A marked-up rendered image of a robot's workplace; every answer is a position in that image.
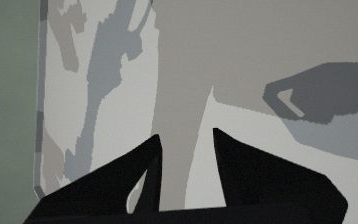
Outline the grey table edge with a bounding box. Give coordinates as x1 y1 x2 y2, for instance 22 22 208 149
33 0 48 201

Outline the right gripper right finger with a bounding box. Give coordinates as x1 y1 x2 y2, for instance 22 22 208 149
213 128 348 224

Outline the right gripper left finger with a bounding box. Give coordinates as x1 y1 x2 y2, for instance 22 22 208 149
24 134 163 222

